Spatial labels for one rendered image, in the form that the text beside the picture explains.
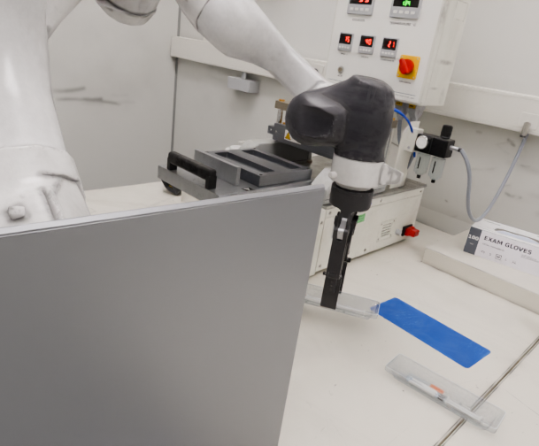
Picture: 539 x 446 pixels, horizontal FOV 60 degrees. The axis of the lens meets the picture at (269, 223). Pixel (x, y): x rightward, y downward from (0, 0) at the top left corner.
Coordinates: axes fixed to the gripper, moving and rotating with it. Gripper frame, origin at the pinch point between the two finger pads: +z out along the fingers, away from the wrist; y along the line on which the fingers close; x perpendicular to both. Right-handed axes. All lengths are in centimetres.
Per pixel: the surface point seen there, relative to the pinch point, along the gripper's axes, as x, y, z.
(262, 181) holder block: -19.4, -8.6, -14.8
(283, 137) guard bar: -23.5, -37.2, -19.0
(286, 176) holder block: -15.9, -14.9, -15.2
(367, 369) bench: 9.6, 11.1, 8.5
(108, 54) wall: -135, -119, -27
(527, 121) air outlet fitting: 37, -63, -30
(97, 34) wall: -137, -114, -35
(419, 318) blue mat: 18.2, -11.6, 8.7
